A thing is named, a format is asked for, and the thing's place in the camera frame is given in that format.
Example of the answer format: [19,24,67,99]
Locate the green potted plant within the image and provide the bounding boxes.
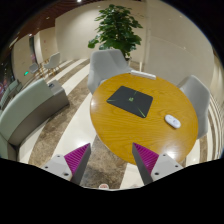
[88,4,143,59]

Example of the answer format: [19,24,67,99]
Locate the black mouse pad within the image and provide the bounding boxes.
[106,86,153,118]

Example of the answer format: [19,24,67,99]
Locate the grey chair right of table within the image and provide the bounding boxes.
[178,75,210,139]

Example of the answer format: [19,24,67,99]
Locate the round wooden table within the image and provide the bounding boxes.
[90,73,198,163]

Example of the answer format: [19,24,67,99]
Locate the white keyboard on table edge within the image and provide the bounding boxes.
[130,70,156,80]

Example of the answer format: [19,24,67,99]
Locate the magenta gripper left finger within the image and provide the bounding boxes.
[42,144,91,185]

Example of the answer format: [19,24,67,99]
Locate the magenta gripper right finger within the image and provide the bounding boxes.
[132,143,182,185]

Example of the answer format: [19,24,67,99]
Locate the white computer mouse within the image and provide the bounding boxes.
[165,115,181,129]

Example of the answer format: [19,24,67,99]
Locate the grey chair behind table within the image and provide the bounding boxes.
[87,49,132,93]

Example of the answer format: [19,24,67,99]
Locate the grey chair far left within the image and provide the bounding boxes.
[44,52,60,73]

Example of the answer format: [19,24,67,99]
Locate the grey chair far background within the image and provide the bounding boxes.
[29,63,41,76]

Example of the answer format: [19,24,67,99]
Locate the grey-green sofa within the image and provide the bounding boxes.
[0,79,69,161]

